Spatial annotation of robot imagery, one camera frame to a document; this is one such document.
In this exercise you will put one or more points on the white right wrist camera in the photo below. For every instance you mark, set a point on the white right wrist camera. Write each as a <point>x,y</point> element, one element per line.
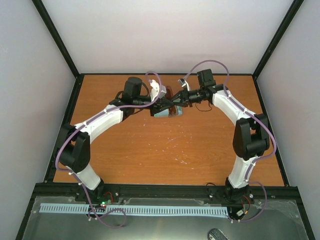
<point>184,84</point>

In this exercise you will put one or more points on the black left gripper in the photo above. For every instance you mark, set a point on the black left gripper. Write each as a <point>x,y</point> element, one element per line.
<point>156,108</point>

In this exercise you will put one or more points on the grey glasses case teal lining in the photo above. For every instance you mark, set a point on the grey glasses case teal lining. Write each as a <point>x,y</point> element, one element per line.
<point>164,113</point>

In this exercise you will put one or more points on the black oval foot pedal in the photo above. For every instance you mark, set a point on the black oval foot pedal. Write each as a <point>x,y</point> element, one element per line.
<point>216,234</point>

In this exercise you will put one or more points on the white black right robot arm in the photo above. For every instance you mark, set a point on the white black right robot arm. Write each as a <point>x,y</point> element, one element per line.
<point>251,138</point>

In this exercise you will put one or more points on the metal base plate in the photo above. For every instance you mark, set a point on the metal base plate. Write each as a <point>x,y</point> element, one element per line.
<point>261,220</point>

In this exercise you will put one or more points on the light blue slotted cable duct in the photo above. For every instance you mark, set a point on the light blue slotted cable duct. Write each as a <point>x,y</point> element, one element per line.
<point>136,210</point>

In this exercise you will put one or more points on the brown sunglasses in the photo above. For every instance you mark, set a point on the brown sunglasses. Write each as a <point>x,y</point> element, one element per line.
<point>173,110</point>

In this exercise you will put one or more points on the black aluminium frame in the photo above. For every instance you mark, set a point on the black aluminium frame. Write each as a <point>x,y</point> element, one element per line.
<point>49,188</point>

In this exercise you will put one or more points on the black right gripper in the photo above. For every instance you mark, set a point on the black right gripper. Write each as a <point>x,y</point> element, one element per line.
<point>184,98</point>

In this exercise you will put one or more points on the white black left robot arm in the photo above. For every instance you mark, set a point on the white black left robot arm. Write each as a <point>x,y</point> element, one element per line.
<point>74,141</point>

